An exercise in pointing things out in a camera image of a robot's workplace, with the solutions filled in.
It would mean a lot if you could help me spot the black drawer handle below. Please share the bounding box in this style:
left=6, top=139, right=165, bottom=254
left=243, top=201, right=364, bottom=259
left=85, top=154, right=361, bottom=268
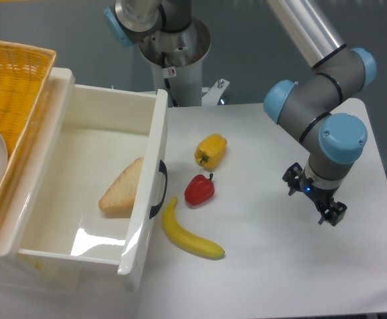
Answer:
left=149, top=160, right=168, bottom=219

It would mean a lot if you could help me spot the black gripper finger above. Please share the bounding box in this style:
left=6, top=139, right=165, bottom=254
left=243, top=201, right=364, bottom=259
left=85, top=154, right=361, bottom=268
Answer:
left=317, top=201, right=347, bottom=227
left=282, top=162, right=303, bottom=195

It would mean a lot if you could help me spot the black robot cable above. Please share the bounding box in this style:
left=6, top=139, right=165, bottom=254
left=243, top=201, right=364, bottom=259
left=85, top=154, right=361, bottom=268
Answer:
left=160, top=53, right=178, bottom=108

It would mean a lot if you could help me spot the white drawer cabinet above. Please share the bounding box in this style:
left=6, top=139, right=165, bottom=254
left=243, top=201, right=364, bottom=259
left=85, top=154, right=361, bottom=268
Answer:
left=0, top=68, right=80, bottom=292

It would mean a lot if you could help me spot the yellow banana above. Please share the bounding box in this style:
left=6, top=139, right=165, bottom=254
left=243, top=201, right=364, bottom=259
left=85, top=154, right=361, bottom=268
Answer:
left=161, top=197, right=225, bottom=260

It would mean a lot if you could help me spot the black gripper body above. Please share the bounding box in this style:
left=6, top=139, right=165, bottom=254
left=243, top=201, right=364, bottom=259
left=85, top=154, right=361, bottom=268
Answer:
left=294, top=165, right=340, bottom=213

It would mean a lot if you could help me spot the yellow wicker basket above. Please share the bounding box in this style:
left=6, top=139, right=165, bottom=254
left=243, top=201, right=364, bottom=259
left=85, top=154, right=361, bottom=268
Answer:
left=0, top=41, right=56, bottom=218

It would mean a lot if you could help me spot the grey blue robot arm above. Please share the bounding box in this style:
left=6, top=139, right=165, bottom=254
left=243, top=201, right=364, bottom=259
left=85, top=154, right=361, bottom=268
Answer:
left=104, top=1, right=377, bottom=225

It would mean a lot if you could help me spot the red bell pepper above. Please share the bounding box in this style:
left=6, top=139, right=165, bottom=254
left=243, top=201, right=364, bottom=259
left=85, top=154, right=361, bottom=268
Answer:
left=185, top=173, right=215, bottom=206

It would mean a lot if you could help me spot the triangular bread slice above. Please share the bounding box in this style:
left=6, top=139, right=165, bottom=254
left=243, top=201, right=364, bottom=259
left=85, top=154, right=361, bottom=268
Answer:
left=98, top=157, right=144, bottom=213

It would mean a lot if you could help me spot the yellow bell pepper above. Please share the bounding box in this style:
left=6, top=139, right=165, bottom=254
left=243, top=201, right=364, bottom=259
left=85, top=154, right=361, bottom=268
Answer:
left=194, top=134, right=227, bottom=172

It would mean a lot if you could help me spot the white top drawer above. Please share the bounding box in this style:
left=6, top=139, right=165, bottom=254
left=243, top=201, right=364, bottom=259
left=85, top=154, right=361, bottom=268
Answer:
left=19, top=85, right=168, bottom=291

